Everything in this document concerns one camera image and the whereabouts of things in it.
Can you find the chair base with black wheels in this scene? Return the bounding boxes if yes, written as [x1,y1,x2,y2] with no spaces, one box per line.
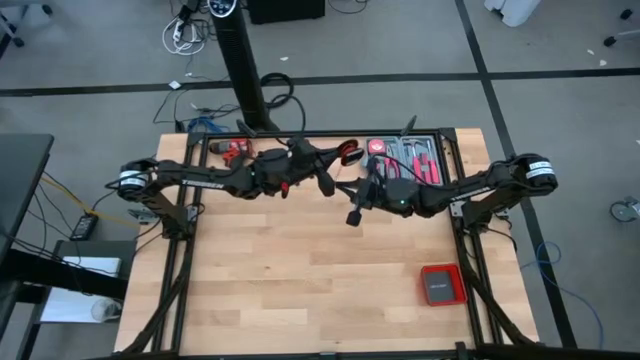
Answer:
[601,6,640,49]

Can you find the black tower fan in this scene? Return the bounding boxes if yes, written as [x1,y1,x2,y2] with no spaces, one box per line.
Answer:
[207,0,280,133]

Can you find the black camera cable loop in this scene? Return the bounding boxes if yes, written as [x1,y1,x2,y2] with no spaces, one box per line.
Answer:
[264,92,308,147]

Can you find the clear plastic cup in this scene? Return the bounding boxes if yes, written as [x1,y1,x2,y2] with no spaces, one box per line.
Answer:
[90,297,123,323]

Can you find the white power strip cables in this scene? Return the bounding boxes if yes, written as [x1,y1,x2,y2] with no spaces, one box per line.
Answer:
[160,14,208,57]

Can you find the grey flat box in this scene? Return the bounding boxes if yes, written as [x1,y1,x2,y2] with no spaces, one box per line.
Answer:
[426,270,461,303]

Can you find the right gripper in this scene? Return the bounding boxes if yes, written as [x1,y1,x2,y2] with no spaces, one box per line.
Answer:
[335,169,389,228]

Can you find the grey caster wheel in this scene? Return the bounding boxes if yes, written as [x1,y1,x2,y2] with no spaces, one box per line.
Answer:
[609,196,640,224]

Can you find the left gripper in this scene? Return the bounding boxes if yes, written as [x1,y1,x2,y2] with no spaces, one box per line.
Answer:
[286,137,352,198]

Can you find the long thin blue cable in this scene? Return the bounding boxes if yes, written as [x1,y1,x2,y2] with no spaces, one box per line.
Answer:
[519,241,606,349]

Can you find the yellow cable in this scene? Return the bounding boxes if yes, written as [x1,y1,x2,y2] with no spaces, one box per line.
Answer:
[39,173,141,231]

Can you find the black cabinet box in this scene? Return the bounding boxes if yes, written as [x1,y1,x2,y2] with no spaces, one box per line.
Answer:
[246,0,327,26]

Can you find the black desk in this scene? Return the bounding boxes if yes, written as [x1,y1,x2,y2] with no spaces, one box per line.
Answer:
[0,132,56,261]

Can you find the white office chair base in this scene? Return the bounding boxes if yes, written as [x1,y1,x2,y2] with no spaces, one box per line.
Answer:
[0,0,54,49]

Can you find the white paper sheet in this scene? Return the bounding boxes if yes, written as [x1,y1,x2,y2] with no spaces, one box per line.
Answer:
[61,255,123,279]

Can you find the grey tool kit case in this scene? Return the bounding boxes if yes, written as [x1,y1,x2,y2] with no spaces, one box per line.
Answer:
[363,135,444,186]

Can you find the blue cable bundle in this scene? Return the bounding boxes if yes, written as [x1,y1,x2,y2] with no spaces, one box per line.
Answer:
[186,115,227,134]

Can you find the white waste bin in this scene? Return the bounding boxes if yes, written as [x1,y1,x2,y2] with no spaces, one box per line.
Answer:
[483,0,543,29]

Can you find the black side table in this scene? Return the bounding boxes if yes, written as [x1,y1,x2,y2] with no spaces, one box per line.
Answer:
[0,238,139,360]

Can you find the black metal table frame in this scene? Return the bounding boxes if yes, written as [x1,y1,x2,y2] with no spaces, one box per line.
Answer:
[115,127,544,360]

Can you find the red cordless drill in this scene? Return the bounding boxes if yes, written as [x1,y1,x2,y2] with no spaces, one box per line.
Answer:
[208,138,254,167]

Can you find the black power adapter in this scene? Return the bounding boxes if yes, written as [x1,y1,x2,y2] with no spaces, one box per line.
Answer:
[69,213,100,242]

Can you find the thin black cables with plug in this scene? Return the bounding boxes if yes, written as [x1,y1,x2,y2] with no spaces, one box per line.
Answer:
[152,85,242,132]

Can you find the red plastic tray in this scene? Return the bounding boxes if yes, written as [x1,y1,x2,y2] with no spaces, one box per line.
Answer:
[420,263,469,307]

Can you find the coiled black cable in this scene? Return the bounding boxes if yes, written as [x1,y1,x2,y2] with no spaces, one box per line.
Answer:
[259,71,296,110]

